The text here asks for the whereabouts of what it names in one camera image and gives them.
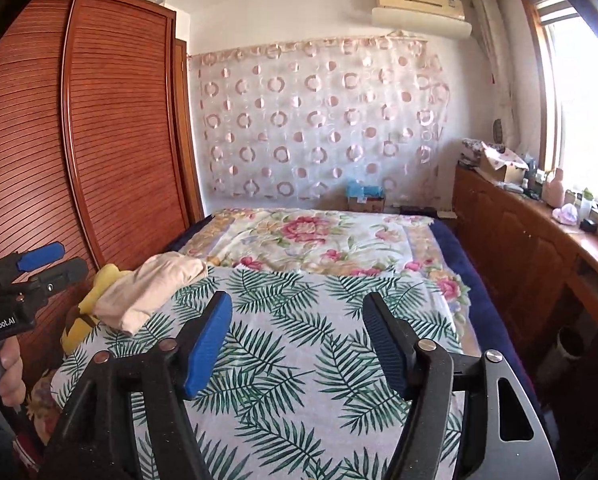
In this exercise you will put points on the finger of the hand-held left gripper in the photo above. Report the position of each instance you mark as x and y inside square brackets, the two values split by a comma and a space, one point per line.
[41, 256]
[61, 271]

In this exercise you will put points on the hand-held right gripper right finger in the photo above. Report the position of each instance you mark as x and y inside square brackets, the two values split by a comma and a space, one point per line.
[386, 345]

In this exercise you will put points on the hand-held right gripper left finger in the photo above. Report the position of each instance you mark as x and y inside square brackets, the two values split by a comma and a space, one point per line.
[206, 340]

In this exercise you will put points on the beige printed t-shirt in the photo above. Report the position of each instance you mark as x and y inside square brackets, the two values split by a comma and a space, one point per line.
[149, 285]

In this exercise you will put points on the person's left hand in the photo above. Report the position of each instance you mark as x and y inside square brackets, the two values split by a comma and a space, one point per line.
[11, 370]

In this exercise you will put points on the yellow plush toy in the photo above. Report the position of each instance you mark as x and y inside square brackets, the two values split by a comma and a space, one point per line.
[109, 275]

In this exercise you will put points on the leaf print bedsheet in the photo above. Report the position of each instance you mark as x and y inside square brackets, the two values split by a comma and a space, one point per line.
[289, 340]

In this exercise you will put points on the orange floral cushion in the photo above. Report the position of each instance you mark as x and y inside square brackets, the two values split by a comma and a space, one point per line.
[44, 405]

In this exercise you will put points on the floral quilt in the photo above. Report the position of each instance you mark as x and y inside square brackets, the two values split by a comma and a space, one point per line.
[304, 240]

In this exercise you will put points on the black flat device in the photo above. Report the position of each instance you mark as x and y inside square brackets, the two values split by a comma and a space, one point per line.
[418, 210]

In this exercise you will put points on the cardboard box with blue cloth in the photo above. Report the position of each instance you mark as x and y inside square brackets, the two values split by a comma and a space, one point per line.
[366, 205]

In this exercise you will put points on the wooden sideboard cabinet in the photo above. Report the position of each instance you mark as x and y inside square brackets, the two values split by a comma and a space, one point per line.
[509, 240]

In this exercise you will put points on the grey waste bin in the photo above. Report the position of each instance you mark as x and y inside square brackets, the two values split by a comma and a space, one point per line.
[561, 355]

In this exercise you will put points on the open cardboard box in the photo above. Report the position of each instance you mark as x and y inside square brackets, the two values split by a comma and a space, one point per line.
[494, 170]

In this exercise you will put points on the stack of floral boxes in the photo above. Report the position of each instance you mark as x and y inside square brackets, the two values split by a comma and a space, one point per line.
[471, 152]

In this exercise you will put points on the white plastic bag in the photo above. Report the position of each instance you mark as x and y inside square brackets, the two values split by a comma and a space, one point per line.
[565, 215]

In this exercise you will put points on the circle patterned sheer curtain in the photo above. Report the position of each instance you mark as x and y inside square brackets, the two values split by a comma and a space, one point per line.
[319, 125]

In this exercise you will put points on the small black box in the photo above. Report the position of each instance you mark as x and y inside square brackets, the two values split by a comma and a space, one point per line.
[589, 226]

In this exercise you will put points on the dark oval object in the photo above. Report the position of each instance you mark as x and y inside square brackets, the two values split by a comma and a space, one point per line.
[498, 131]

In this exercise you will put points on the green capped bottle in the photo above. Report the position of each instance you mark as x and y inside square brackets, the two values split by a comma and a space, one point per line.
[586, 205]

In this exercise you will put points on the wooden framed window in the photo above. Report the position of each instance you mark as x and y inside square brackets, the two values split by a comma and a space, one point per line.
[584, 110]

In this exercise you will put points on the white window curtain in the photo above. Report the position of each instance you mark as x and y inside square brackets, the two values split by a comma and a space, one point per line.
[494, 50]

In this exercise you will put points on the wall air conditioner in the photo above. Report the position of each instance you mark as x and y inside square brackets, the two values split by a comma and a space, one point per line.
[419, 22]

